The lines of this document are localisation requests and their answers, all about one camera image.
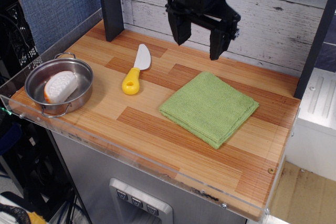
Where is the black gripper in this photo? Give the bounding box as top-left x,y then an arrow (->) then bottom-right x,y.
166,0 -> 240,60

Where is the green cloth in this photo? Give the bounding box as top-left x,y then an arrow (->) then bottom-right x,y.
159,72 -> 259,150

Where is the small steel pot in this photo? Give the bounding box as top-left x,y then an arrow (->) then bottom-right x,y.
25,52 -> 93,118

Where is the blue fabric partition panel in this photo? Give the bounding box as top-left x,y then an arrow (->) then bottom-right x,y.
19,0 -> 102,54

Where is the white aluminium block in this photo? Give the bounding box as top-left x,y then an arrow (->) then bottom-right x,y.
298,68 -> 335,130

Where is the white toy cheese wedge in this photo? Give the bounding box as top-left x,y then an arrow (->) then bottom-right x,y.
44,71 -> 78,104

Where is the steel dispenser button panel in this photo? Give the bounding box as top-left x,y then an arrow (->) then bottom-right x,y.
109,178 -> 174,223

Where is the black plastic crate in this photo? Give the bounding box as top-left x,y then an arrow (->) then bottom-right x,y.
1,2 -> 39,68

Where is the clear acrylic table guard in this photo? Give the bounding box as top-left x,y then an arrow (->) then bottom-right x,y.
1,23 -> 299,222

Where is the yellow handled toy knife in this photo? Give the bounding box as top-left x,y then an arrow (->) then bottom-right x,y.
122,44 -> 151,95

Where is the dark left frame post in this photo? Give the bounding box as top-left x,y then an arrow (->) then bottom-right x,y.
100,0 -> 124,41

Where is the dark frame post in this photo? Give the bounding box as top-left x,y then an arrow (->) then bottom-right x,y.
100,0 -> 124,41
293,0 -> 335,99

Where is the dark right frame post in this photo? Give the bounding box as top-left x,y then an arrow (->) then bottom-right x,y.
293,0 -> 335,99

